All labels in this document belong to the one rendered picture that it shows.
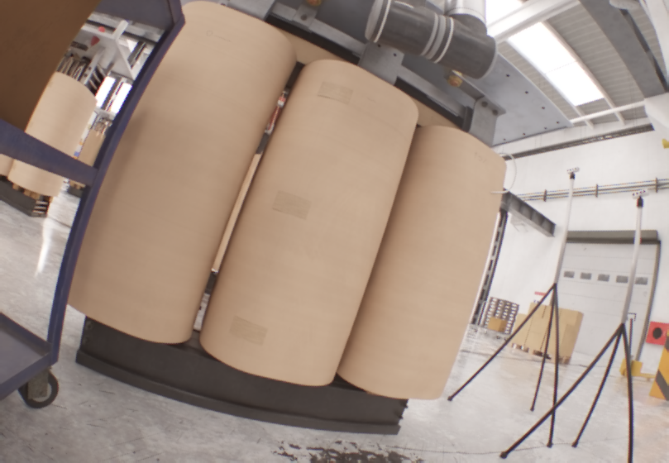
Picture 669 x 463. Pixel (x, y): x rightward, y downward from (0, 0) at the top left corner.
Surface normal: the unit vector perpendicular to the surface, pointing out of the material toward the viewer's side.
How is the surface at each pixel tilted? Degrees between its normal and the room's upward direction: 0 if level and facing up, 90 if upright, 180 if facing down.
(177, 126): 90
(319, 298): 90
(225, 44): 90
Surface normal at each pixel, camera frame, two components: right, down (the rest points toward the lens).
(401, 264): -0.50, -0.31
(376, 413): 0.35, -0.04
